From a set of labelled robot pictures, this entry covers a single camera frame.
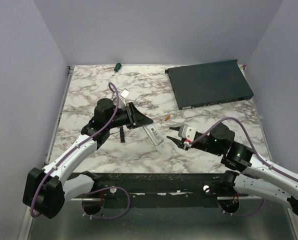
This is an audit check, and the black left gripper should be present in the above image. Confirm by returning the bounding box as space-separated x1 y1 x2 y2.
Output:
106 102 154 130

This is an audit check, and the white remote control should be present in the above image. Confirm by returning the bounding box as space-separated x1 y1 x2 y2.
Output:
142 123 164 146

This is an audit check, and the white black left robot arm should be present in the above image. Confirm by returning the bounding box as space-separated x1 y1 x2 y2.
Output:
22 98 154 219

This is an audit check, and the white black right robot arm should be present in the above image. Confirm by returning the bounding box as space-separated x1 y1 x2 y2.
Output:
170 121 298 216

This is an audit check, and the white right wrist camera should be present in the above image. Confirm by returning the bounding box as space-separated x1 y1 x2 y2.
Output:
178 124 197 148

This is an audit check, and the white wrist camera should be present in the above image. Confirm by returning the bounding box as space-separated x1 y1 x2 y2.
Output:
178 124 197 148
112 88 130 110

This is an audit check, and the black cable connector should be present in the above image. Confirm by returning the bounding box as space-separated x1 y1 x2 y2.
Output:
119 126 126 143

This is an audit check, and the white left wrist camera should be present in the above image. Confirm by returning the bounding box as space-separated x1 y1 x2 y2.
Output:
112 88 130 110

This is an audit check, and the silver metal bracket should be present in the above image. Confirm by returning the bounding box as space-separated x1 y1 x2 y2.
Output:
111 93 116 101

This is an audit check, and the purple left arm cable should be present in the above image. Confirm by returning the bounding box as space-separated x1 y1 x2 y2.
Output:
29 82 132 221

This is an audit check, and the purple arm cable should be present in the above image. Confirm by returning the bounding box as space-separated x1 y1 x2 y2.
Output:
188 116 298 218
29 82 132 221

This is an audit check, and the aluminium front rail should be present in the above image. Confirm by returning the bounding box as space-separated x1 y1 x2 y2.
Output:
31 177 265 201

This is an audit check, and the aluminium rail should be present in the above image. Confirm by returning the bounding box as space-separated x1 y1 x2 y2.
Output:
31 177 265 201
43 65 75 166

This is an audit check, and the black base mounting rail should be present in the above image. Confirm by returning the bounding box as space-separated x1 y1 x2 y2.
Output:
62 171 237 209

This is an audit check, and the dark flat network switch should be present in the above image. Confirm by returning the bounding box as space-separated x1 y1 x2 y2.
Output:
165 59 254 110

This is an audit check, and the green handled screwdriver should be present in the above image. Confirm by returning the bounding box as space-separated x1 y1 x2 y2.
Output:
112 62 122 76

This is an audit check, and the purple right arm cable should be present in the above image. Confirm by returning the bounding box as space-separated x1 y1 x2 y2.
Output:
188 116 298 218

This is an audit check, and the aluminium left side rail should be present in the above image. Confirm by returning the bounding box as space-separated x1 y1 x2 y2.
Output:
43 65 75 166

